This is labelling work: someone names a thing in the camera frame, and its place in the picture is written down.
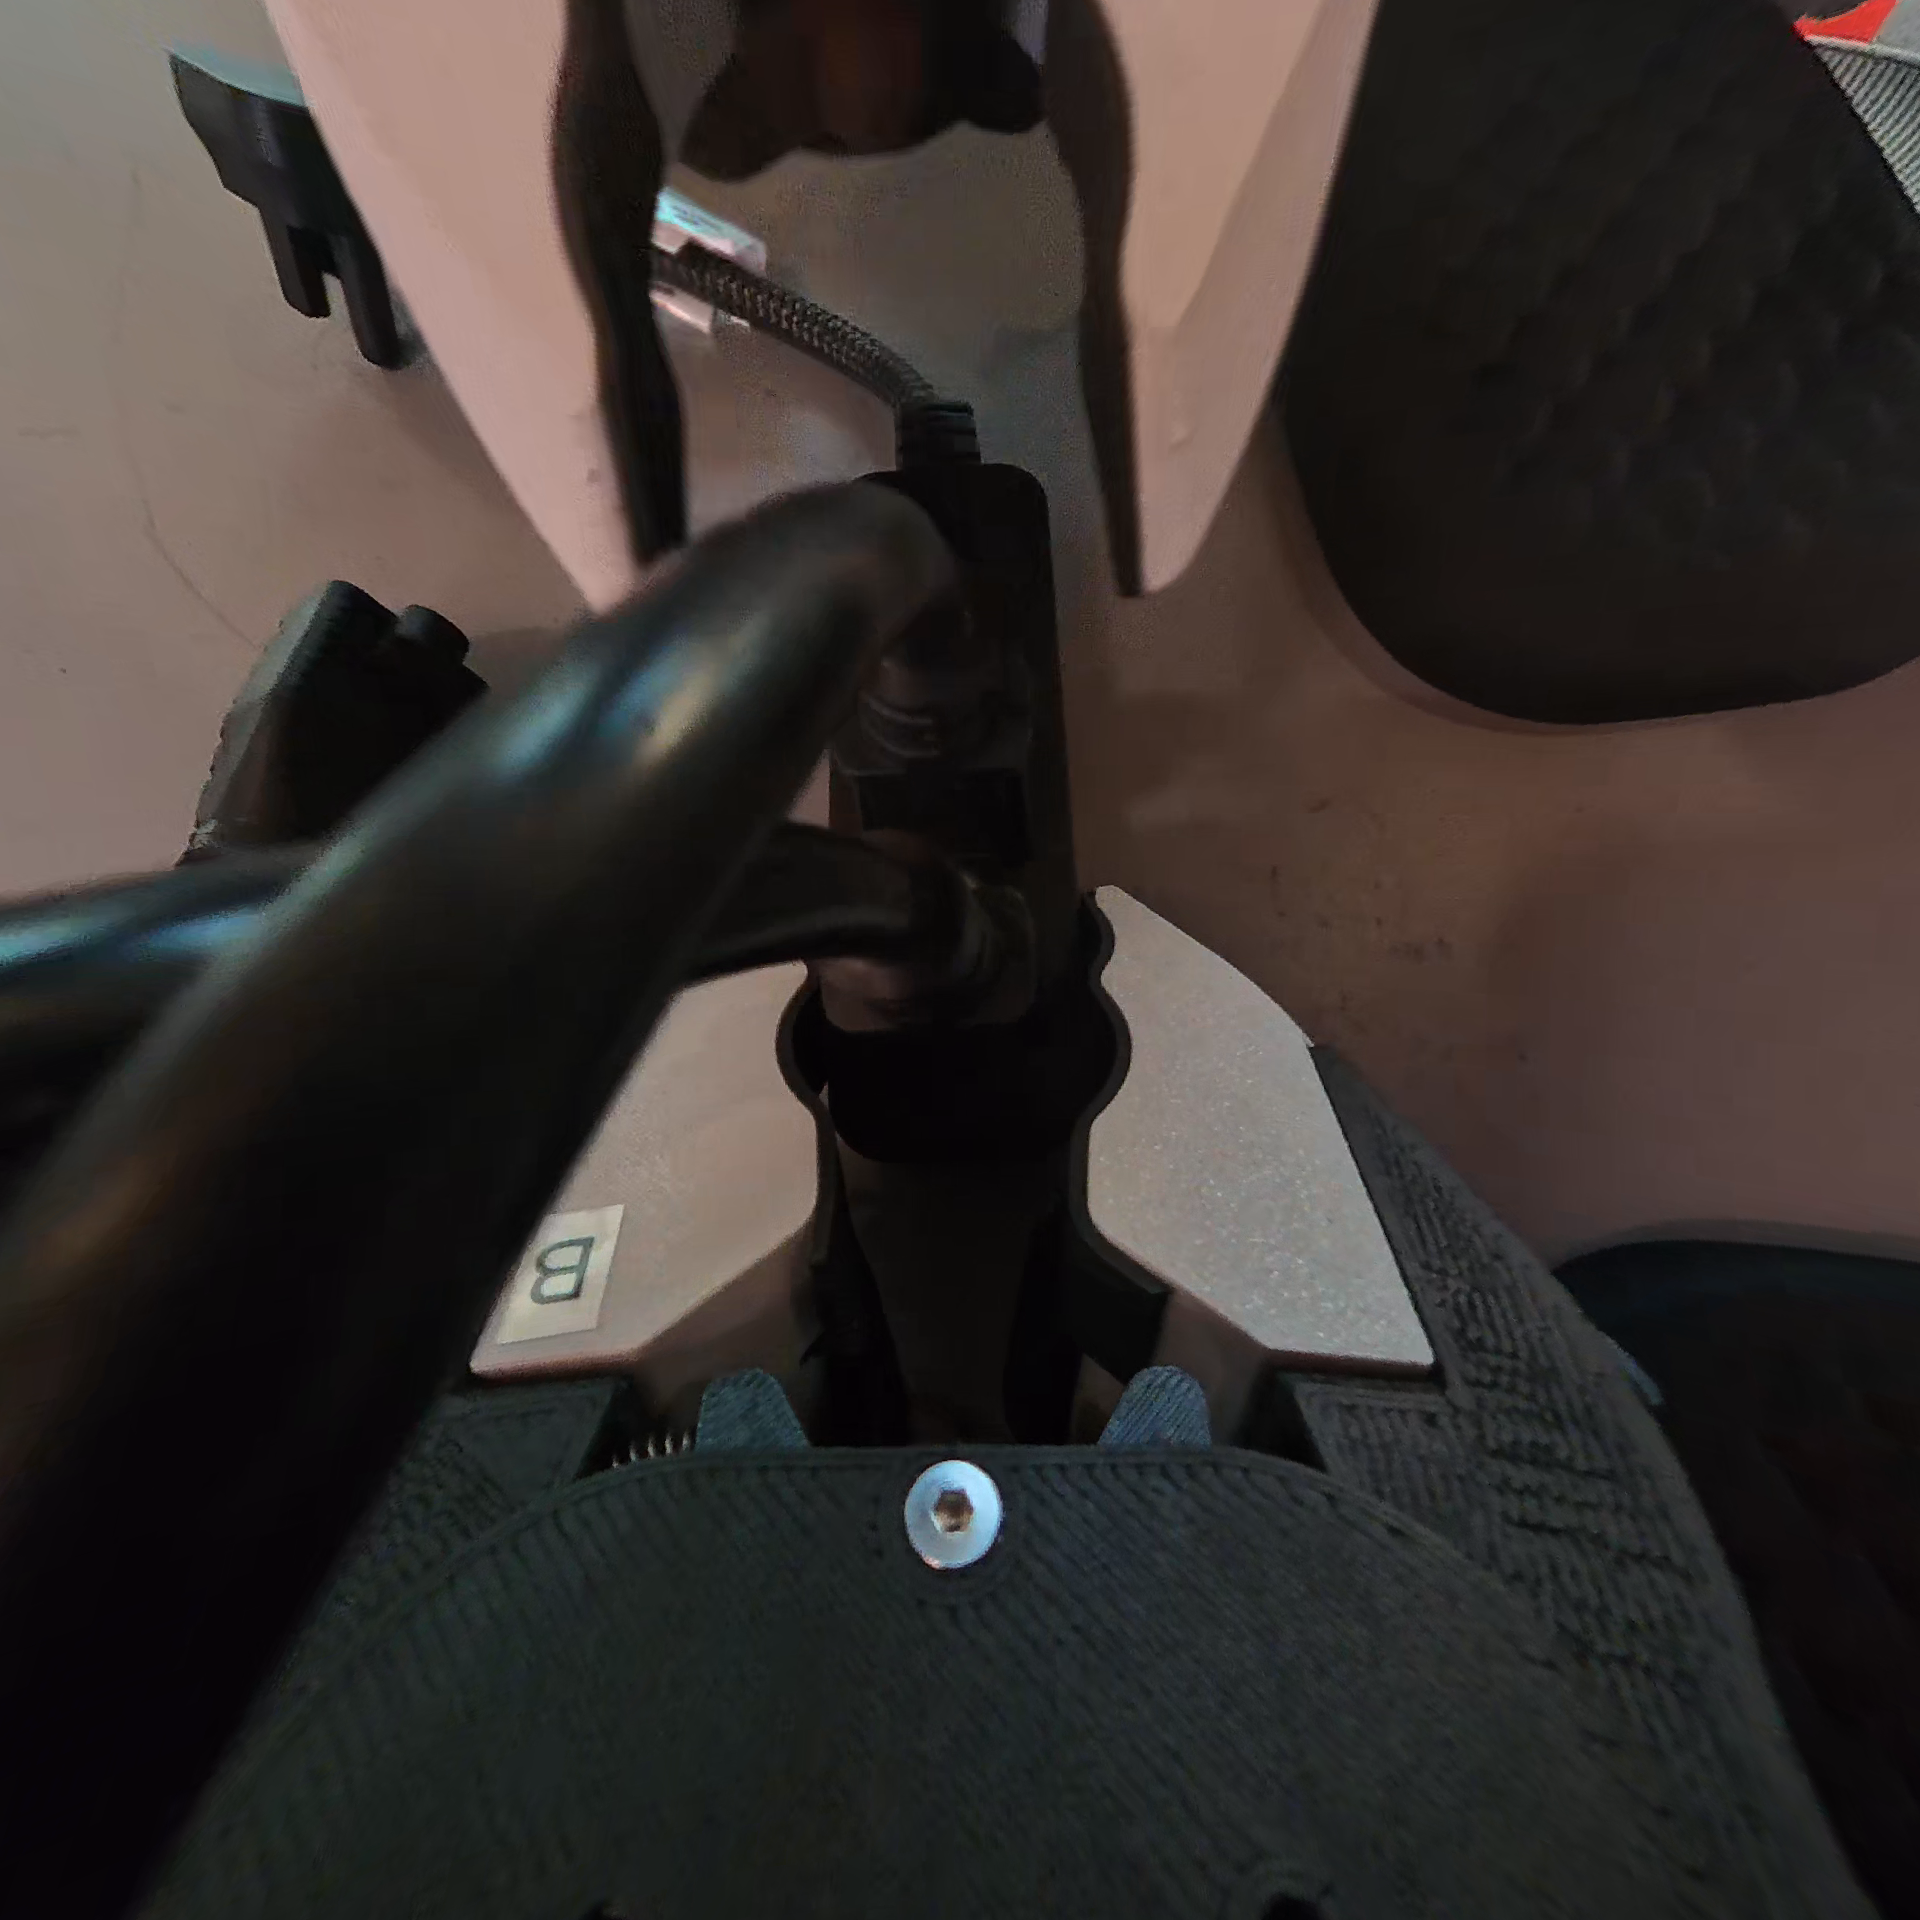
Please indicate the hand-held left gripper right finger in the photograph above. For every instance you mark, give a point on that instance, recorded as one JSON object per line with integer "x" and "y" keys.
{"x": 1245, "y": 1170}

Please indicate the red plastic bin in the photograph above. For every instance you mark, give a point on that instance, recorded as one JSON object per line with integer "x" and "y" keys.
{"x": 1846, "y": 15}

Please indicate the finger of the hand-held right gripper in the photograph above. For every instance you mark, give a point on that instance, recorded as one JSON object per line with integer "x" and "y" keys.
{"x": 450, "y": 225}
{"x": 1215, "y": 225}

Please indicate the black power strip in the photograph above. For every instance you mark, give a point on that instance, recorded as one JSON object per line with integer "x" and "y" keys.
{"x": 1013, "y": 675}

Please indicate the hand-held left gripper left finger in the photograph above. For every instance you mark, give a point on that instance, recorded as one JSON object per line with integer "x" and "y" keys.
{"x": 704, "y": 1201}

